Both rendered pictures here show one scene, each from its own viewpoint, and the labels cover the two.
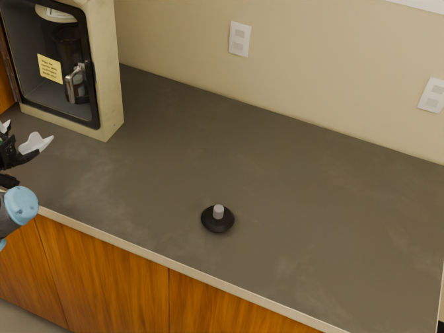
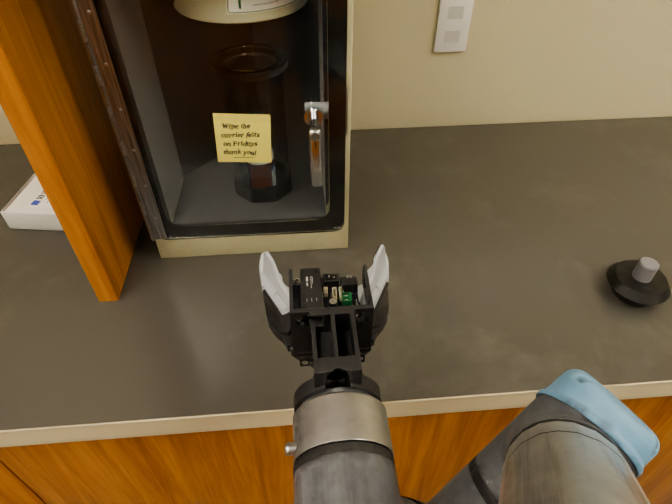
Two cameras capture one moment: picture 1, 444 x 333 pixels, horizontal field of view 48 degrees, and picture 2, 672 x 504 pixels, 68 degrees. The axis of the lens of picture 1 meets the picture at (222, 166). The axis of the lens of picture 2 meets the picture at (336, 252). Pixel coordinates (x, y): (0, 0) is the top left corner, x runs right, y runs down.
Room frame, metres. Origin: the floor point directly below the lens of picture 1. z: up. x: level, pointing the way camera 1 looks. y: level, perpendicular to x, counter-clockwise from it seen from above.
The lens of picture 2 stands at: (0.55, 0.64, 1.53)
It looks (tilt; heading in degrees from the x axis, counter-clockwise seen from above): 44 degrees down; 336
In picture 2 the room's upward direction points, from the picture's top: straight up
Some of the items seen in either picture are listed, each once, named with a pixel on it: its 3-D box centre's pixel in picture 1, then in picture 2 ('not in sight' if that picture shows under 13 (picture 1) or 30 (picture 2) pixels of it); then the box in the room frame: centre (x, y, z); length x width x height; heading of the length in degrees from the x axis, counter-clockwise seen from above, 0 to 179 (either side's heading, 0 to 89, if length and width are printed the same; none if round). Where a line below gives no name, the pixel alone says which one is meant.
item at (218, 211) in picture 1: (218, 215); (640, 277); (0.85, 0.00, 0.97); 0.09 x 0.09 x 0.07
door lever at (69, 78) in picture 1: (74, 85); (315, 149); (1.10, 0.43, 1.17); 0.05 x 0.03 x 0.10; 161
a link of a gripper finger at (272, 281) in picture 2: (0, 127); (273, 272); (0.90, 0.56, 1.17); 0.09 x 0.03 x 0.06; 12
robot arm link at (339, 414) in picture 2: not in sight; (337, 434); (0.72, 0.57, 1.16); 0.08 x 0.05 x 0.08; 71
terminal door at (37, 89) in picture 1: (47, 61); (234, 125); (1.17, 0.52, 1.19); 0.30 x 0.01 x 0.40; 71
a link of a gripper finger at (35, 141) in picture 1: (36, 141); (376, 266); (0.87, 0.46, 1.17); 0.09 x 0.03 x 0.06; 130
